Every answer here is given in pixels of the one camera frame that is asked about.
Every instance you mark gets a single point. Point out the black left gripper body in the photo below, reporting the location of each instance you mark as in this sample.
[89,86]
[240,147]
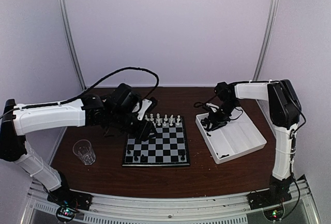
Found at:
[120,121]

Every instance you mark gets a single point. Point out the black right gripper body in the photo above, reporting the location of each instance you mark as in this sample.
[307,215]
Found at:
[222,117]

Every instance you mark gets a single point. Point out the white plastic tray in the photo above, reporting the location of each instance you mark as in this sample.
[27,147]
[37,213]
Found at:
[238,138]

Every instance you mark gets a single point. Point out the black white chessboard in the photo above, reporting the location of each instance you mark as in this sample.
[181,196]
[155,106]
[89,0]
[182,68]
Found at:
[161,151]

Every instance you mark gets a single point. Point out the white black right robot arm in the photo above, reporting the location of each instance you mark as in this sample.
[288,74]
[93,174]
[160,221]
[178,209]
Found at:
[285,112]

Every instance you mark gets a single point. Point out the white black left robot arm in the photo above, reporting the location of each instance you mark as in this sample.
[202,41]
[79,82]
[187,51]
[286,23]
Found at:
[20,119]

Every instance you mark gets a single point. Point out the black chess pieces pile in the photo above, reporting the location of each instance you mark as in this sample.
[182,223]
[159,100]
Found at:
[205,124]

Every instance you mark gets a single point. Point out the white chess queen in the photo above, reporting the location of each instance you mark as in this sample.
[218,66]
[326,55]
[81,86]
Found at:
[158,119]

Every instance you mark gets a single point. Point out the clear drinking glass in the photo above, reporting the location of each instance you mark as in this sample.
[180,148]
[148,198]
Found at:
[84,151]

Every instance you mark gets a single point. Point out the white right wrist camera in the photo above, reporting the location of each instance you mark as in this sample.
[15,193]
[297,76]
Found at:
[210,107]

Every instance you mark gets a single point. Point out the left aluminium frame post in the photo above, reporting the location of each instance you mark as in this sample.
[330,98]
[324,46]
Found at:
[70,44]

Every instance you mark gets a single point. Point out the aluminium frame post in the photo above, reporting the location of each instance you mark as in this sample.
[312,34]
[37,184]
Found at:
[273,8]
[70,44]

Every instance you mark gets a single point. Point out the front aluminium rail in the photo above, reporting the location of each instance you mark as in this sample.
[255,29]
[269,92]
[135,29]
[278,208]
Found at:
[222,209]

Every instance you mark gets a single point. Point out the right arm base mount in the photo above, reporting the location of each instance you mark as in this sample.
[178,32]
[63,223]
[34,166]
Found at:
[273,209]

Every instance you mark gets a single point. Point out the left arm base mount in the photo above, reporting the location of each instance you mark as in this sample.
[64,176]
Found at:
[69,209]

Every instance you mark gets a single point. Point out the right aluminium frame post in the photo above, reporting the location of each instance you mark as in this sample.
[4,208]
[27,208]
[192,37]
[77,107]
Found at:
[273,8]

